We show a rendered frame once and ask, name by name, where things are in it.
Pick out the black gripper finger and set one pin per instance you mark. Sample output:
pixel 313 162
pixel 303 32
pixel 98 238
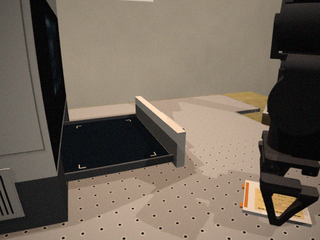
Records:
pixel 307 197
pixel 285 170

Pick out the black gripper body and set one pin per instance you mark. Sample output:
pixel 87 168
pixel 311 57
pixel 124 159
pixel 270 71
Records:
pixel 276 154

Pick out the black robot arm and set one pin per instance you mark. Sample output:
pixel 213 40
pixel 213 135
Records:
pixel 293 104

